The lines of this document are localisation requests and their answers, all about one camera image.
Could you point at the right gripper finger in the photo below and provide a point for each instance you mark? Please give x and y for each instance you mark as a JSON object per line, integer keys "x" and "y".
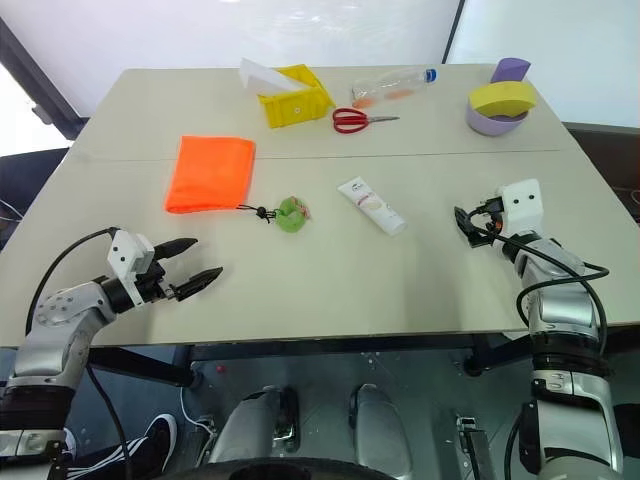
{"x": 465, "y": 220}
{"x": 481, "y": 240}

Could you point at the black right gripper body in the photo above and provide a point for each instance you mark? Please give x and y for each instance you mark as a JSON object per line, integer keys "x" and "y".
{"x": 492, "y": 212}

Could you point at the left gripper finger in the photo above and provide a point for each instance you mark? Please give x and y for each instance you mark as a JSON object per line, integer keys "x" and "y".
{"x": 200, "y": 282}
{"x": 175, "y": 247}

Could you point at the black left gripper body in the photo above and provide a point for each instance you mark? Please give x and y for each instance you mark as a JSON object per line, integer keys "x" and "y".
{"x": 152, "y": 281}

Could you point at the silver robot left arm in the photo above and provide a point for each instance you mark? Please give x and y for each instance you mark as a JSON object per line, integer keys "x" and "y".
{"x": 55, "y": 310}

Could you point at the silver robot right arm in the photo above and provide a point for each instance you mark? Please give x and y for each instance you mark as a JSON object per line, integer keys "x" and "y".
{"x": 565, "y": 310}

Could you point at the lilac round bowl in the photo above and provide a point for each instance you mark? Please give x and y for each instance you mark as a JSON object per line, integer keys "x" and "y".
{"x": 487, "y": 126}

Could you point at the white cosmetic tube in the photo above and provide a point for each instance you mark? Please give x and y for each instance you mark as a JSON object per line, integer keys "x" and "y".
{"x": 370, "y": 202}

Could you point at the green ring-shaped toy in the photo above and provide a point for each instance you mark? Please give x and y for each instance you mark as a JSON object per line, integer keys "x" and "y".
{"x": 290, "y": 218}

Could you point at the yellow curved sponge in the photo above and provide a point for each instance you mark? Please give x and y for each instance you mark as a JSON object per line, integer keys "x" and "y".
{"x": 500, "y": 97}

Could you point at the purple foam block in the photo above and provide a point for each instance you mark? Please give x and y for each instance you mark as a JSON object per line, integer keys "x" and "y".
{"x": 507, "y": 70}

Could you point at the silver robot left leg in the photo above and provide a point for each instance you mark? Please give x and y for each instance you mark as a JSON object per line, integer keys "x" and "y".
{"x": 250, "y": 420}

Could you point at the silver robot leg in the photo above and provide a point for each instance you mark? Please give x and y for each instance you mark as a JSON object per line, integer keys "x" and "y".
{"x": 380, "y": 420}
{"x": 250, "y": 420}

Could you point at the clear bottle with blue cap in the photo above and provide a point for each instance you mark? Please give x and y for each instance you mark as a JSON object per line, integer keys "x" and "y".
{"x": 395, "y": 85}

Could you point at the black sneaker with white stripes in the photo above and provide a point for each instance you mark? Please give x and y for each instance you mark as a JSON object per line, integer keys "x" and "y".
{"x": 145, "y": 445}

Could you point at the yellow plastic box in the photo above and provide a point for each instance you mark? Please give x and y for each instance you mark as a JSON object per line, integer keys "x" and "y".
{"x": 295, "y": 110}

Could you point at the black slanted pole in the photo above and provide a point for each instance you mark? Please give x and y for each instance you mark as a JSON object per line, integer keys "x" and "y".
{"x": 452, "y": 30}

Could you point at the white folded card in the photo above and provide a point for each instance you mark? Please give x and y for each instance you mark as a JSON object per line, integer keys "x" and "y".
{"x": 265, "y": 80}

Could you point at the silver robot right leg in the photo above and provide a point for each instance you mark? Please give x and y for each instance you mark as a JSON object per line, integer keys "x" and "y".
{"x": 380, "y": 420}

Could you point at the dark diagonal window beam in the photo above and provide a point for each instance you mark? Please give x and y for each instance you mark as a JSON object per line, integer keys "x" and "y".
{"x": 40, "y": 80}

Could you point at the dark rounded robot torso shape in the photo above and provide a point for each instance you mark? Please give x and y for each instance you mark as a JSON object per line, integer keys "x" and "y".
{"x": 320, "y": 470}

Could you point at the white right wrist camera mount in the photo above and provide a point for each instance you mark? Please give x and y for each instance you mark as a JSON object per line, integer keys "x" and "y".
{"x": 520, "y": 205}

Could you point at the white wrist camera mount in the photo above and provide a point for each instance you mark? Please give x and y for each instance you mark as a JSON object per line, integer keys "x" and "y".
{"x": 122, "y": 255}
{"x": 520, "y": 205}

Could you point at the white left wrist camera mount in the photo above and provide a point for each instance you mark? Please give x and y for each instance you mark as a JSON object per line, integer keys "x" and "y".
{"x": 122, "y": 255}

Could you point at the black table frame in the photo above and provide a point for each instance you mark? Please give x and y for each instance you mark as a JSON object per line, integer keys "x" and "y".
{"x": 150, "y": 367}

